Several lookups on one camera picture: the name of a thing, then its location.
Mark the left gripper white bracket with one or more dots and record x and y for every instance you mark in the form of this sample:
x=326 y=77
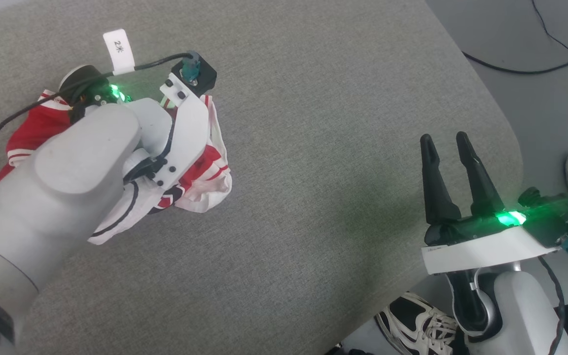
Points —
x=190 y=128

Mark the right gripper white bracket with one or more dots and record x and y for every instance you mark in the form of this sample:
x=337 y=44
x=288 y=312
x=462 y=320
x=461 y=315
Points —
x=481 y=249

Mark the red and white jersey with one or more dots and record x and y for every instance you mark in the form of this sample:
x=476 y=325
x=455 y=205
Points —
x=37 y=128

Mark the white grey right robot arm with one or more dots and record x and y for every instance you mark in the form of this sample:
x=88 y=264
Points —
x=520 y=315

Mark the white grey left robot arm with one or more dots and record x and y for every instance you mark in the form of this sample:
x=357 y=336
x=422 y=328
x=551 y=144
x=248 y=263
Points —
x=42 y=197

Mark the grey fabric sofa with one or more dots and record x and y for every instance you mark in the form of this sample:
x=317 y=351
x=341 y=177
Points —
x=313 y=148

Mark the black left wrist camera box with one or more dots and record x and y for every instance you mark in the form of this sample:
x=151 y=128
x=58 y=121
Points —
x=206 y=74

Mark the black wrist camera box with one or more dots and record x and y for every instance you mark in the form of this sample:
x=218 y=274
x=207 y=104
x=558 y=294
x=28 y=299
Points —
x=560 y=217
x=206 y=74

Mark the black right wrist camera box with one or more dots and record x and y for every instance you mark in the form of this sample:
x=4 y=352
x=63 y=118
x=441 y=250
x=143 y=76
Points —
x=560 y=217

